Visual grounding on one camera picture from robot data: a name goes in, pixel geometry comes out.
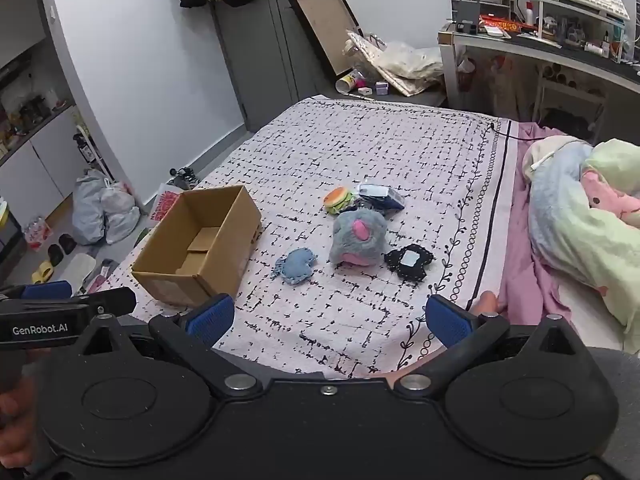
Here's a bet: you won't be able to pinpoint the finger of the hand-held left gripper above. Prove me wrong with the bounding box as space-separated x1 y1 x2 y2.
70 287 137 320
0 281 74 303

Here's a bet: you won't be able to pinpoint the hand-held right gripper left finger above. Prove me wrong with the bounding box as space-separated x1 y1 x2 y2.
75 294 262 397

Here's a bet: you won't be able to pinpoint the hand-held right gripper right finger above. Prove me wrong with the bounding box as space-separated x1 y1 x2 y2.
395 295 588 396

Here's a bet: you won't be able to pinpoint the brown cardboard box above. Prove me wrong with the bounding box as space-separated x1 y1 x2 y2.
131 185 263 309

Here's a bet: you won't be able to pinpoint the blue fabric plush toy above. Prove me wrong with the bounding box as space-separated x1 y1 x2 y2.
271 248 320 286

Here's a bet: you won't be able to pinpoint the grey pink plush toy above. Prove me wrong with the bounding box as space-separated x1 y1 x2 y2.
329 210 389 267

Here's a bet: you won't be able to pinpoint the blue white plastic packet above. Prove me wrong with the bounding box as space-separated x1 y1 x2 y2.
356 182 406 212

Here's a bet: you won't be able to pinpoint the person's left hand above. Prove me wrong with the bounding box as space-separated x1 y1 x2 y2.
0 375 38 467

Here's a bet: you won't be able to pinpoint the black slippers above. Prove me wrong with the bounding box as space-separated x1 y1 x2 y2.
47 233 78 267

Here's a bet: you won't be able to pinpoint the red white package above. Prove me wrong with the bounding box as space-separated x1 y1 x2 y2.
22 216 54 252

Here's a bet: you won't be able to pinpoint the black lace pad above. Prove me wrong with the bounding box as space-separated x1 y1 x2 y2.
383 243 435 281

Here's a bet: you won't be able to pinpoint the grey garbage bag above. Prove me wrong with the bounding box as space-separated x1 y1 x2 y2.
72 169 110 247

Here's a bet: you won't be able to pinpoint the pink bed sheet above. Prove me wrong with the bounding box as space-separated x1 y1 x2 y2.
496 121 640 352

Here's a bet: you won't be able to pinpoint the red white plastic bag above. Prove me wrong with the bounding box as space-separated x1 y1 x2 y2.
147 183 182 227

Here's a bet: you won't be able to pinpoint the white floor rack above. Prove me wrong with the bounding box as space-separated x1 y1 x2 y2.
71 107 115 182

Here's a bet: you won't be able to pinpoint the hamburger plush toy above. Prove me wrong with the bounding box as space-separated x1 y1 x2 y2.
323 186 357 216

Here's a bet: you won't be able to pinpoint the pastel fluffy duvet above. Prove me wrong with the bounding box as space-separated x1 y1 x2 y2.
521 135 640 325

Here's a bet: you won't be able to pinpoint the white storage cabinet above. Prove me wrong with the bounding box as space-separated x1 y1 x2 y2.
0 0 93 201

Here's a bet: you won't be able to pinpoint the white black printed blanket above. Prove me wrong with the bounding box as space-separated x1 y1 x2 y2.
82 96 521 380

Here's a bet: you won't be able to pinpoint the paper cup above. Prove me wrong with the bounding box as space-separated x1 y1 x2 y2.
335 72 367 94

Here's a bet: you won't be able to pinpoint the grey door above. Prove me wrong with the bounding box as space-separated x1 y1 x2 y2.
211 0 322 134

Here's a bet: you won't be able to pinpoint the beige tote bag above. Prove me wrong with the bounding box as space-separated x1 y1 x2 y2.
346 30 446 97

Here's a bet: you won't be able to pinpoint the white desk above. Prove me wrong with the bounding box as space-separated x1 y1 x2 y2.
438 22 640 111

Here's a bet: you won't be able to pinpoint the white desk riser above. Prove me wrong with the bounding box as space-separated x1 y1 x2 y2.
536 0 629 58

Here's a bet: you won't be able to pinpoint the black cable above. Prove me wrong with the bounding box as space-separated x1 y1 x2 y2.
489 119 522 144

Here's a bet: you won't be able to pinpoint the dark picture frame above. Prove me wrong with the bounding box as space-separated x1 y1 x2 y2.
284 0 364 82

